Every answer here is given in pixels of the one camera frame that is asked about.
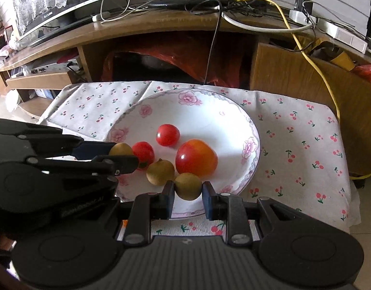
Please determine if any brown longan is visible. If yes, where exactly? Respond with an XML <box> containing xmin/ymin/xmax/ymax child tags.
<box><xmin>109</xmin><ymin>143</ymin><xmax>134</xmax><ymax>157</ymax></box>

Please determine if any thin white cable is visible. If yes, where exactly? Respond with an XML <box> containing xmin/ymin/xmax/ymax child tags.
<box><xmin>99</xmin><ymin>0</ymin><xmax>132</xmax><ymax>24</ymax></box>

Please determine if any black hanging cable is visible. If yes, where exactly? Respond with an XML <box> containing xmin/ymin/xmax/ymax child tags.
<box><xmin>203</xmin><ymin>8</ymin><xmax>223</xmax><ymax>86</ymax></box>

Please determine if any large red tomato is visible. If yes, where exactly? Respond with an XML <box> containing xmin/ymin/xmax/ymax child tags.
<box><xmin>175</xmin><ymin>139</ymin><xmax>218</xmax><ymax>178</ymax></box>

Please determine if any white floral bowl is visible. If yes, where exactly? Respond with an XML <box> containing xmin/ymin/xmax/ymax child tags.
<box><xmin>105</xmin><ymin>88</ymin><xmax>261</xmax><ymax>218</ymax></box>

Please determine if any large red plastic bag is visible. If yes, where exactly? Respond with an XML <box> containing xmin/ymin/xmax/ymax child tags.
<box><xmin>102</xmin><ymin>46</ymin><xmax>244</xmax><ymax>87</ymax></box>

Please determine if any cherry print tablecloth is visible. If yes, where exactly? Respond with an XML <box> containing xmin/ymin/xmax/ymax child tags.
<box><xmin>37</xmin><ymin>80</ymin><xmax>360</xmax><ymax>238</ymax></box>

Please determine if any wooden television stand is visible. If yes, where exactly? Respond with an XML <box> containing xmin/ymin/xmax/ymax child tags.
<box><xmin>0</xmin><ymin>0</ymin><xmax>370</xmax><ymax>119</ymax></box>

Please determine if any white power strip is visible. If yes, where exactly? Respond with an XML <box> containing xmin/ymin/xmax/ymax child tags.
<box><xmin>316</xmin><ymin>18</ymin><xmax>369</xmax><ymax>52</ymax></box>

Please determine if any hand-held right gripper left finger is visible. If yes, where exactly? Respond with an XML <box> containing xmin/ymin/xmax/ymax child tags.
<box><xmin>123</xmin><ymin>181</ymin><xmax>176</xmax><ymax>245</ymax></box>

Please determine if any brown wooden board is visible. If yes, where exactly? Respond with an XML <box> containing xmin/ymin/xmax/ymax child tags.
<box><xmin>250</xmin><ymin>42</ymin><xmax>371</xmax><ymax>182</ymax></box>

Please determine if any thick white cable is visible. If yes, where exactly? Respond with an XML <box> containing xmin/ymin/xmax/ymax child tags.
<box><xmin>222</xmin><ymin>12</ymin><xmax>317</xmax><ymax>34</ymax></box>

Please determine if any brown-green kiwi fruit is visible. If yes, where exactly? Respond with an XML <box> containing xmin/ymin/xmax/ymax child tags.
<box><xmin>146</xmin><ymin>159</ymin><xmax>176</xmax><ymax>186</ymax></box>
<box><xmin>175</xmin><ymin>173</ymin><xmax>202</xmax><ymax>200</ymax></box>

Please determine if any silver set-top box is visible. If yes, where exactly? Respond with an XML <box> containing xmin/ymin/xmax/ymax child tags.
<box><xmin>10</xmin><ymin>61</ymin><xmax>81</xmax><ymax>78</ymax></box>

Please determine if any white plug adapter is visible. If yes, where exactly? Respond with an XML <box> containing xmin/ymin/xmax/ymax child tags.
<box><xmin>289</xmin><ymin>9</ymin><xmax>318</xmax><ymax>27</ymax></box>

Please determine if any black television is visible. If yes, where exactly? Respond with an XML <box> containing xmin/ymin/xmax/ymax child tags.
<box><xmin>10</xmin><ymin>0</ymin><xmax>111</xmax><ymax>46</ymax></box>

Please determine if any black plug adapter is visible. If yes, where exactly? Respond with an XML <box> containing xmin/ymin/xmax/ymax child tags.
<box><xmin>294</xmin><ymin>0</ymin><xmax>314</xmax><ymax>11</ymax></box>

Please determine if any small red tomato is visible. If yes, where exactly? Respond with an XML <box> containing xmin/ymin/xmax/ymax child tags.
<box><xmin>156</xmin><ymin>124</ymin><xmax>180</xmax><ymax>147</ymax></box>
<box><xmin>132</xmin><ymin>142</ymin><xmax>155</xmax><ymax>170</ymax></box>

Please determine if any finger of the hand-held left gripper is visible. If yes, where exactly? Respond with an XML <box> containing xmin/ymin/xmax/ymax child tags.
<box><xmin>25</xmin><ymin>155</ymin><xmax>140</xmax><ymax>178</ymax></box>
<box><xmin>0</xmin><ymin>118</ymin><xmax>117</xmax><ymax>160</ymax></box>

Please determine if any yellow cable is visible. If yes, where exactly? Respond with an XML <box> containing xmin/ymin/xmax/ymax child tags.
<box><xmin>185</xmin><ymin>0</ymin><xmax>371</xmax><ymax>179</ymax></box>

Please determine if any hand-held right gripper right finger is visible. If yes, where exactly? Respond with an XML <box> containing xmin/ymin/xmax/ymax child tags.
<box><xmin>202</xmin><ymin>181</ymin><xmax>322</xmax><ymax>245</ymax></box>

